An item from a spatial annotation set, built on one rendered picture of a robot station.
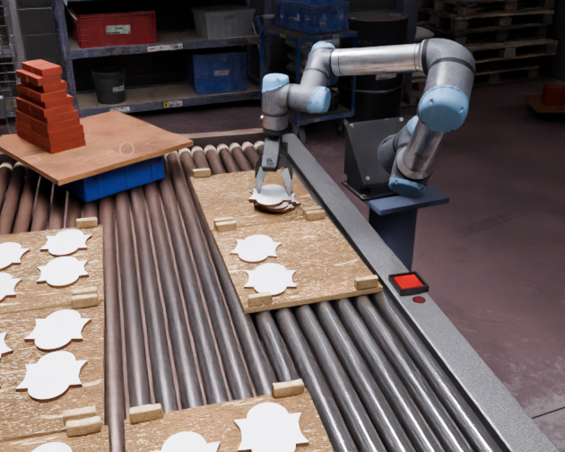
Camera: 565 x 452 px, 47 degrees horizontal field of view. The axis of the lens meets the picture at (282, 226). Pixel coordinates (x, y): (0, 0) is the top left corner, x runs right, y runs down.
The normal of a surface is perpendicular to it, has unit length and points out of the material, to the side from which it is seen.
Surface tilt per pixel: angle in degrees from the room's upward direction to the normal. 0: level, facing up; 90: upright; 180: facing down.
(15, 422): 0
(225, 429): 0
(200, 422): 0
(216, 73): 90
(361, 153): 46
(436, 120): 121
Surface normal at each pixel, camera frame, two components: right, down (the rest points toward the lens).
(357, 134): 0.26, -0.31
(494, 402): 0.00, -0.89
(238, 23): 0.47, 0.49
